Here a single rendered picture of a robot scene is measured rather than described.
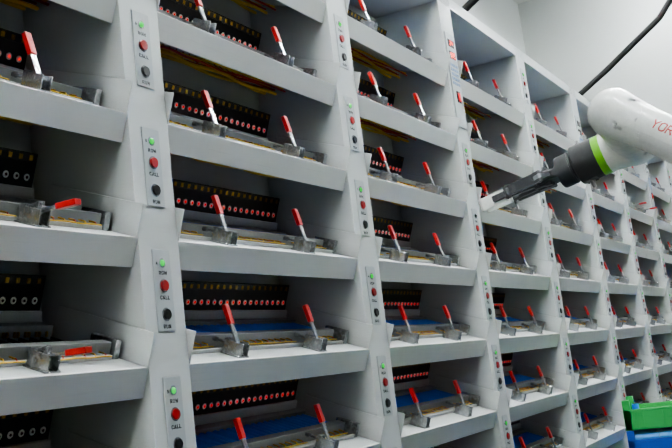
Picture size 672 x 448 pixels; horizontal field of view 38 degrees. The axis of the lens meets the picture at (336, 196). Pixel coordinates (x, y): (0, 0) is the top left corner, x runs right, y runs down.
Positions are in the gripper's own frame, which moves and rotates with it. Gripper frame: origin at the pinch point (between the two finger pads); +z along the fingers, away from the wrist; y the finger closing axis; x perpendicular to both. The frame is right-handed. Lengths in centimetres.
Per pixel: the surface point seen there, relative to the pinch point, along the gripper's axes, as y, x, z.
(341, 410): -40, -37, 35
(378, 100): -15.3, 30.4, 13.9
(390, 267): -23.3, -9.7, 21.3
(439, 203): 12.0, 8.1, 17.7
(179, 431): -104, -37, 27
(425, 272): -3.5, -10.1, 21.5
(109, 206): -110, -3, 24
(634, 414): 51, -57, -1
